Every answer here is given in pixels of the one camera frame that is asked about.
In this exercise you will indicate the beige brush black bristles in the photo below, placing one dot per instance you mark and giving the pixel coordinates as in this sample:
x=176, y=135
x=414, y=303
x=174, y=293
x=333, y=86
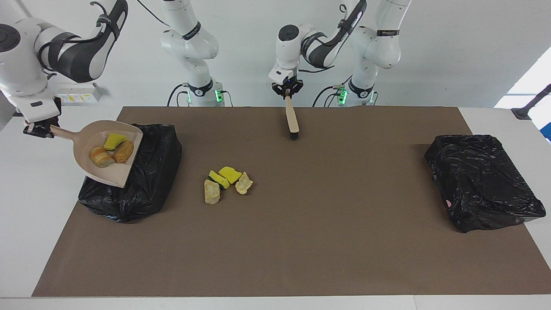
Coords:
x=292, y=116

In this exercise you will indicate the blue object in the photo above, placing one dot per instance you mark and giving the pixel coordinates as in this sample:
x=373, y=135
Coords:
x=548, y=131

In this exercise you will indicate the beige plastic dustpan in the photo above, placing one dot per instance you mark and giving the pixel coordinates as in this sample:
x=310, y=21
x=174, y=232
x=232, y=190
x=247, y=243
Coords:
x=103, y=174

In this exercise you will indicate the brown table mat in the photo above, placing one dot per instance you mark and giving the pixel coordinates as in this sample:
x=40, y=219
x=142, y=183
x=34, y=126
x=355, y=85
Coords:
x=275, y=258

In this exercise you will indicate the brown bread-like lump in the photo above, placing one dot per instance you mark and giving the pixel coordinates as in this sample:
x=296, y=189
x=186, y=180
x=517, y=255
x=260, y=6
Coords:
x=124, y=151

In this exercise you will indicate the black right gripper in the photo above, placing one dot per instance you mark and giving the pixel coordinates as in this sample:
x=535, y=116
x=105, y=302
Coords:
x=43, y=124

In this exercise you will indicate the black bagged trash bin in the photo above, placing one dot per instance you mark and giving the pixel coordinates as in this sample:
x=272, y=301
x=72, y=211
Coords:
x=150, y=185

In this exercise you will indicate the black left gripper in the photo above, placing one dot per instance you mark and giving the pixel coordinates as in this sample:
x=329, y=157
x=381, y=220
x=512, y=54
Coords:
x=287, y=84

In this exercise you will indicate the black bagged bin pink patch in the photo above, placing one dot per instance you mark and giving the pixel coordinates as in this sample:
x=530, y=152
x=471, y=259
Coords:
x=482, y=185

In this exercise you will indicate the small yellow green sponge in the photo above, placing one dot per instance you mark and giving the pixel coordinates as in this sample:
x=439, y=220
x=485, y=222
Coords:
x=114, y=141

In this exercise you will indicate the white wall outlet box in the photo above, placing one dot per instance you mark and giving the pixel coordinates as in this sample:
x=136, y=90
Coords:
x=77, y=97

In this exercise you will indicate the beige orange foam lump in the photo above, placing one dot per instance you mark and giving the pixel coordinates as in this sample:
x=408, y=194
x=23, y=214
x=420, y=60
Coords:
x=100, y=157

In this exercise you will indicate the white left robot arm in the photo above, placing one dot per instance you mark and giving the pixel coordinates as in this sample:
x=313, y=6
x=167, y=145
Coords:
x=379, y=47

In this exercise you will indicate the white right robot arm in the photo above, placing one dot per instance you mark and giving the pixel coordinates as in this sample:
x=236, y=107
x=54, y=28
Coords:
x=17, y=64

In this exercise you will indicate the yellow sponge green backing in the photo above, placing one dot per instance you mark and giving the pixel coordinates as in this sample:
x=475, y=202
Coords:
x=217, y=178

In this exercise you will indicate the large yellow sponge piece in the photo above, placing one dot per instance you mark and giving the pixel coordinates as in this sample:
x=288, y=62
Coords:
x=231, y=174

